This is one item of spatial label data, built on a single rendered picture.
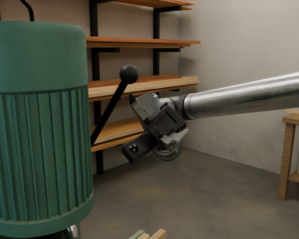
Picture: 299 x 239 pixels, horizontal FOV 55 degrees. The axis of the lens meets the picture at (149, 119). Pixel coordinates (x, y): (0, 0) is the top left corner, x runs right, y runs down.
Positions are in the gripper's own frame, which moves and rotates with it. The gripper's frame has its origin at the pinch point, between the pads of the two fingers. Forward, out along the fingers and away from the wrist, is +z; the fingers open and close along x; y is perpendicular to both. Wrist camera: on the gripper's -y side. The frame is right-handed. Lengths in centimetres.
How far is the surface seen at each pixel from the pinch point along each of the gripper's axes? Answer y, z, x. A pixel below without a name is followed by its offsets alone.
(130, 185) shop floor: -35, -269, -45
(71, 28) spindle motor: -2.1, 24.4, -9.7
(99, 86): 9, -191, -122
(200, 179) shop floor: 30, -292, 0
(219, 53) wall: 162, -290, -101
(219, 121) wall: 108, -335, -42
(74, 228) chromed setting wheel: -29.5, -13.0, 3.9
